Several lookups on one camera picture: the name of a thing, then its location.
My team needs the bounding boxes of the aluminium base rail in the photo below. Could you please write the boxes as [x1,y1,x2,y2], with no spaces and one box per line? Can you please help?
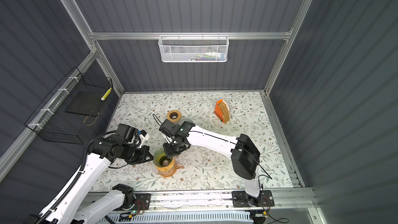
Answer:
[62,188,321,217]

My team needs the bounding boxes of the floral table mat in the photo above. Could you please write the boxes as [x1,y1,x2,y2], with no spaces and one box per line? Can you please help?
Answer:
[91,92,293,192]

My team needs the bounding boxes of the white wire wall basket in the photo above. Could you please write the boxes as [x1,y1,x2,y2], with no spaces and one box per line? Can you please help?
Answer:
[158,33,230,63]

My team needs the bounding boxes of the black wire side basket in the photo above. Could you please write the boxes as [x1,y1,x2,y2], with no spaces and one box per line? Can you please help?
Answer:
[25,67,113,145]

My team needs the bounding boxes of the tubes in white basket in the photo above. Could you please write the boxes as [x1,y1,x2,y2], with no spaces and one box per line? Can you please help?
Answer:
[186,52,227,62]

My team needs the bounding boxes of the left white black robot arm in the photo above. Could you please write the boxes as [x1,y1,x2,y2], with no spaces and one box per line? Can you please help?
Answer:
[24,132,153,224]

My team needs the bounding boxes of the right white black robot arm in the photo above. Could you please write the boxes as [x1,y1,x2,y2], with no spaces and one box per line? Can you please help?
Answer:
[159,120,275,209]

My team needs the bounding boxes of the black foam pad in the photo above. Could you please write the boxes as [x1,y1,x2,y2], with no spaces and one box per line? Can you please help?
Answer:
[65,92,105,117]

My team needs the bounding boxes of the orange coffee filter holder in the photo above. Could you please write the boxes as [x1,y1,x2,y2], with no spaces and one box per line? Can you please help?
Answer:
[215,99,230,124]

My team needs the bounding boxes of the grey glass dripper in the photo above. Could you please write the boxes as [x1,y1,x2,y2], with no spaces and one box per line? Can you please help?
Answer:
[181,118,194,123]

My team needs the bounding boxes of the green glass dripper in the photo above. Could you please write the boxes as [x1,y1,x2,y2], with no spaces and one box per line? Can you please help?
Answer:
[153,148,174,168]

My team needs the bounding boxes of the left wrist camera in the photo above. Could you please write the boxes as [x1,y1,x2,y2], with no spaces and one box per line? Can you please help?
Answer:
[112,124,149,148]

